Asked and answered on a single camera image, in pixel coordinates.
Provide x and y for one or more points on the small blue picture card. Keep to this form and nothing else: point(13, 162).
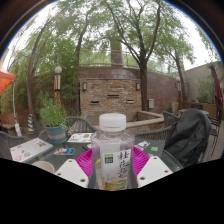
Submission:
point(64, 151)

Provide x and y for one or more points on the black wall lantern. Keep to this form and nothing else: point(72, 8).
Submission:
point(138, 86)
point(84, 86)

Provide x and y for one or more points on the silver laptop with stickers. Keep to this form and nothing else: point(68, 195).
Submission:
point(30, 150)

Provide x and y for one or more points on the black laptop with stickers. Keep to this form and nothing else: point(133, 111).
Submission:
point(151, 148)

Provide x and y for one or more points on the dark-trunked green tree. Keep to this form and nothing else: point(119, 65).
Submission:
point(143, 83)

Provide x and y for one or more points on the black metal patio chair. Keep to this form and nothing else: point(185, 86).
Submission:
point(216, 130)

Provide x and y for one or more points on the black jacket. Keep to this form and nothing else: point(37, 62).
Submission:
point(188, 136)

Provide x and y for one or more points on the wooden globe lamp post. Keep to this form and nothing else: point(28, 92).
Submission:
point(179, 93)
point(58, 83)

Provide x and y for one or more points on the clear white-capped drink bottle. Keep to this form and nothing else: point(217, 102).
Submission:
point(113, 156)

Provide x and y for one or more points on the leaning green tree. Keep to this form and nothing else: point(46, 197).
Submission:
point(31, 76)

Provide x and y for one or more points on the white sticker sheet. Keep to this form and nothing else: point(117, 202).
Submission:
point(80, 137)

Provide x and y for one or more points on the green plant in teal pot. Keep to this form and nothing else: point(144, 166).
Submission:
point(53, 115)

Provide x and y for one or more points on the yellow blue striped bollard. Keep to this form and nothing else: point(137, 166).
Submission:
point(31, 122)

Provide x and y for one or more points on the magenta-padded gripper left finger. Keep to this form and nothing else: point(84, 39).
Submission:
point(73, 171)

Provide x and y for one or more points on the white ceramic mug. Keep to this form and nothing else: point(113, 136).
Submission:
point(43, 166)

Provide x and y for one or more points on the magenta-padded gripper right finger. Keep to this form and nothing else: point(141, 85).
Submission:
point(153, 170)

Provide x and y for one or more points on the closed maroon patio umbrella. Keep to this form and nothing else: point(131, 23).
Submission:
point(216, 86)

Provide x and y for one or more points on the grey wall utility box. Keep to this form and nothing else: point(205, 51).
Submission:
point(151, 103)

